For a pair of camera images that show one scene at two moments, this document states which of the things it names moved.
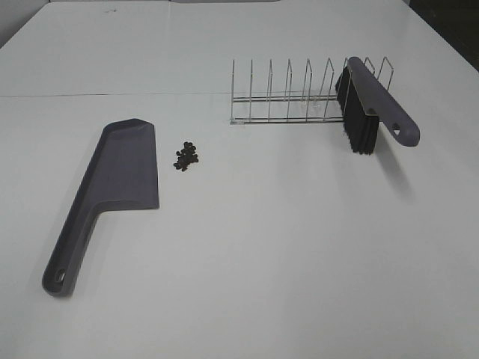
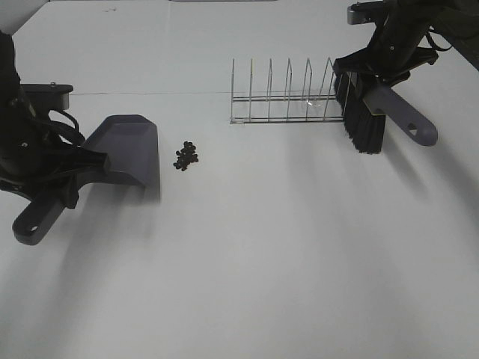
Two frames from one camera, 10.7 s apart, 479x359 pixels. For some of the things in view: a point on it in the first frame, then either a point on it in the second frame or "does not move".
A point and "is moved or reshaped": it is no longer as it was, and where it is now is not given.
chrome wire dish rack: x=282 y=108 does not move
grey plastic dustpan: x=120 y=170 is moved or reshaped
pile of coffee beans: x=187 y=156 does not move
